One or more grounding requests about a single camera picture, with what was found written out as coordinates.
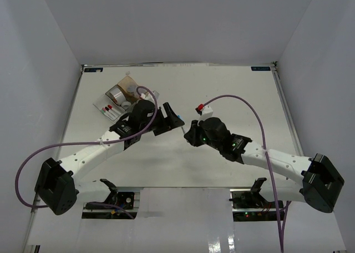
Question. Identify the clear plastic bin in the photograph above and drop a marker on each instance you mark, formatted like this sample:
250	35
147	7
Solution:
103	101

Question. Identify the large silver tape roll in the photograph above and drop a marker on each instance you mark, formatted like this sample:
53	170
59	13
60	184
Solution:
117	96

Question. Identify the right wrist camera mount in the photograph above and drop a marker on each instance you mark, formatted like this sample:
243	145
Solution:
204	111

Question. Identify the left base electronics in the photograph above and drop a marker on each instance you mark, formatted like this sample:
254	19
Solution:
119	205

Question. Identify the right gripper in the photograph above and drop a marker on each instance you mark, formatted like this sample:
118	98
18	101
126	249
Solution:
192	135

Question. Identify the base electronics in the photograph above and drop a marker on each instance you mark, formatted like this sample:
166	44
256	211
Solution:
249	206
119	205

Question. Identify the right base electronics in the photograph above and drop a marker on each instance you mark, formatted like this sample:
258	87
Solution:
249	206

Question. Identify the green marker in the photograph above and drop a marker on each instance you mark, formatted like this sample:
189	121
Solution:
107	115

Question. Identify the amber plastic bin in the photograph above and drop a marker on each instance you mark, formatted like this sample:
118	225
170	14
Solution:
123	84

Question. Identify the grey plastic bin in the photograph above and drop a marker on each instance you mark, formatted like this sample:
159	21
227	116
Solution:
132	105

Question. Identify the small clear tape roll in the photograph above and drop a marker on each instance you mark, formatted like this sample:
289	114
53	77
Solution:
126	105

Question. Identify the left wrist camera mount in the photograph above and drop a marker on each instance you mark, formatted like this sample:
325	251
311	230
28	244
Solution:
147	95

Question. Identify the black marker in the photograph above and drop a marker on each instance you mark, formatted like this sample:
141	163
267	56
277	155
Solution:
110	111

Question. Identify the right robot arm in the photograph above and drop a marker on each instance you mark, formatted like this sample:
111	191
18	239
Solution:
315	181

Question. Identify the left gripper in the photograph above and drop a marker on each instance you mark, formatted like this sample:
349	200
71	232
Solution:
170	122

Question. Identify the red marker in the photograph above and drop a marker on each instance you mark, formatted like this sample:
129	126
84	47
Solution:
114	110

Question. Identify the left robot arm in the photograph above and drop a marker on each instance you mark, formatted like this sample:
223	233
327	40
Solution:
60	184

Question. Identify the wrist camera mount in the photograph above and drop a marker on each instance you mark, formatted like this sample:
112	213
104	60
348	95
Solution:
147	95
204	111

